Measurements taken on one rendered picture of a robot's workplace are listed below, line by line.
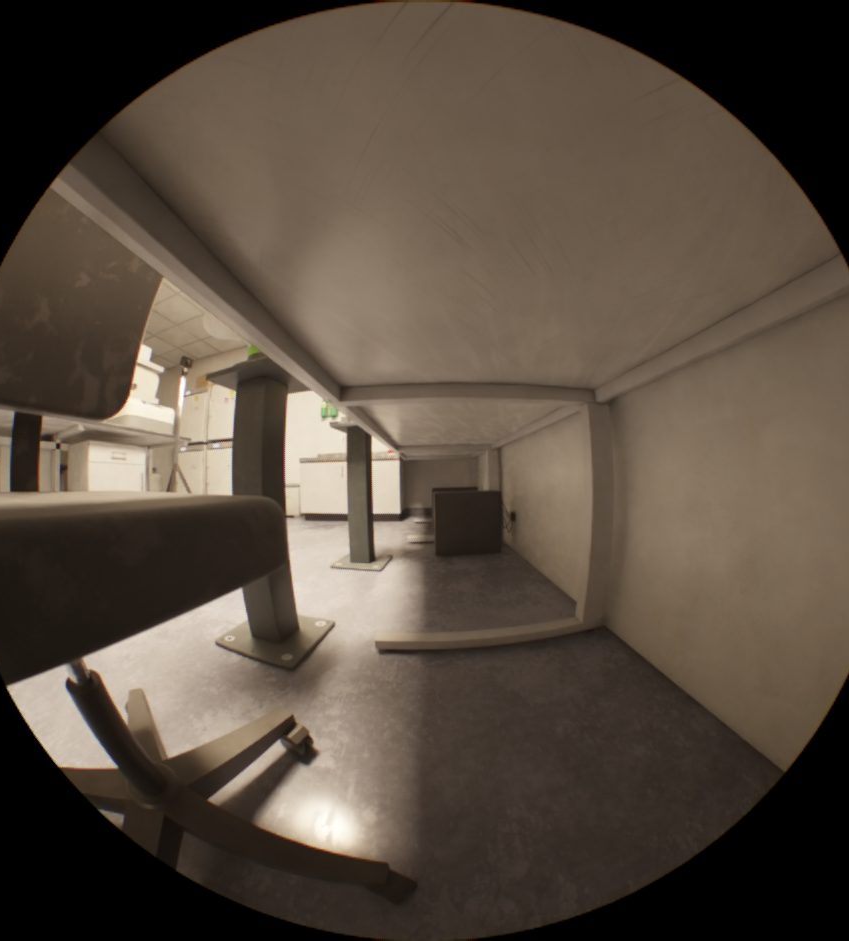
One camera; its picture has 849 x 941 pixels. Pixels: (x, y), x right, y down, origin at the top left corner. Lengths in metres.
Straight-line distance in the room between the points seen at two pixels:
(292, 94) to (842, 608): 0.78
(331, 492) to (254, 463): 2.60
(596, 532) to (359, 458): 1.24
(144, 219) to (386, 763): 0.76
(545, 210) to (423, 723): 0.79
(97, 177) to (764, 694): 0.99
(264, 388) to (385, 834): 0.97
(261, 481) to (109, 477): 1.98
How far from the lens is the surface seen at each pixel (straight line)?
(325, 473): 3.39
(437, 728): 0.65
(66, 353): 0.58
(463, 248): 0.34
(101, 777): 0.56
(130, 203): 0.31
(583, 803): 0.57
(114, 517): 0.17
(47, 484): 3.15
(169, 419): 2.99
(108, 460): 2.62
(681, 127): 0.30
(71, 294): 0.61
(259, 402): 0.83
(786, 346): 0.61
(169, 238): 0.33
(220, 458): 4.10
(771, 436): 0.61
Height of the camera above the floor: 0.49
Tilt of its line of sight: 1 degrees up
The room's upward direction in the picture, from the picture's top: 1 degrees counter-clockwise
